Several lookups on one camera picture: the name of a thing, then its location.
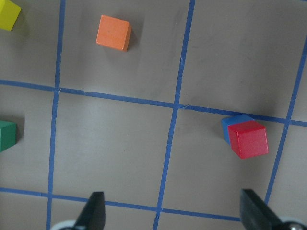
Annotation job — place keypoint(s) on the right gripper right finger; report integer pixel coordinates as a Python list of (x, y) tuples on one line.
[(255, 214)]

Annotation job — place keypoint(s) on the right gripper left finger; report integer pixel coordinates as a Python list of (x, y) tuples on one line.
[(93, 215)]

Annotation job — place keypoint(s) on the red wooden block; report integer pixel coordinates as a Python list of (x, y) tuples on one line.
[(248, 139)]

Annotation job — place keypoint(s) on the blue wooden block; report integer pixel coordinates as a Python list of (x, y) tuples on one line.
[(226, 122)]

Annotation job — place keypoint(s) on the green wooden block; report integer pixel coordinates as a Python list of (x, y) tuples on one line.
[(7, 135)]

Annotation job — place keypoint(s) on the orange wooden block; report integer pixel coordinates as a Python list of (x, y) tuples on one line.
[(114, 33)]

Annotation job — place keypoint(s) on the yellow wooden block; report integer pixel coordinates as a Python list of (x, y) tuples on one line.
[(9, 12)]

